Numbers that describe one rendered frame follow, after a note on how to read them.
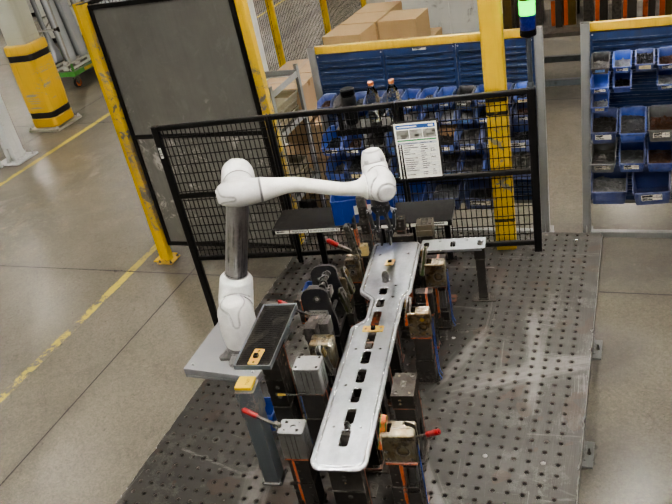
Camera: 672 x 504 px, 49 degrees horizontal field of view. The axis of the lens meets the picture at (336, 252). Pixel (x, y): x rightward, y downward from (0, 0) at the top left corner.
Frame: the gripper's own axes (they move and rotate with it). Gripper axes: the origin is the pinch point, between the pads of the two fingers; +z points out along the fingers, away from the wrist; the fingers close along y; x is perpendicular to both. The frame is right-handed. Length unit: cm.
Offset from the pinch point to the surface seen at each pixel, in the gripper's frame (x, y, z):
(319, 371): -83, -12, 5
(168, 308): 115, -190, 115
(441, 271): -8.2, 23.5, 13.3
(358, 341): -54, -5, 14
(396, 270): -4.8, 3.6, 14.1
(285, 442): -109, -19, 12
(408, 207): 47.8, 2.9, 11.2
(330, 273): -32.0, -17.3, -3.0
